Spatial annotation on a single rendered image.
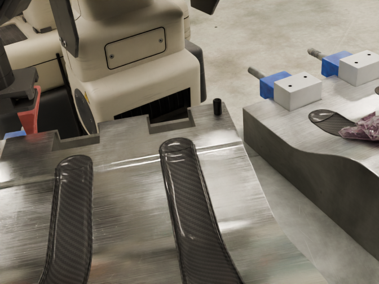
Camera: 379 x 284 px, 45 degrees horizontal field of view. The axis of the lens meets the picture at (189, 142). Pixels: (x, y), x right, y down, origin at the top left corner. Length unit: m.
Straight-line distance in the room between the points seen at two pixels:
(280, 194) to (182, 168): 0.14
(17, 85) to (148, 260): 0.29
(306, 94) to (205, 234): 0.27
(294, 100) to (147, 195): 0.25
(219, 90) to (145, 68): 1.59
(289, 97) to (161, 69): 0.34
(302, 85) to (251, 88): 1.84
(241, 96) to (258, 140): 1.78
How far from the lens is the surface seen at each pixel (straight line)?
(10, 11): 0.51
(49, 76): 1.10
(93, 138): 0.56
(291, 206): 0.54
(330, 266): 0.49
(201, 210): 0.42
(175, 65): 0.87
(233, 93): 2.40
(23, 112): 0.58
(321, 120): 0.59
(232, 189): 0.43
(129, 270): 0.36
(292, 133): 0.56
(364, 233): 0.49
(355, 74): 0.66
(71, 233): 0.43
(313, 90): 0.61
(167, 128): 0.56
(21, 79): 0.59
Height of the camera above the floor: 1.17
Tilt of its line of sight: 35 degrees down
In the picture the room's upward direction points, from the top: 7 degrees counter-clockwise
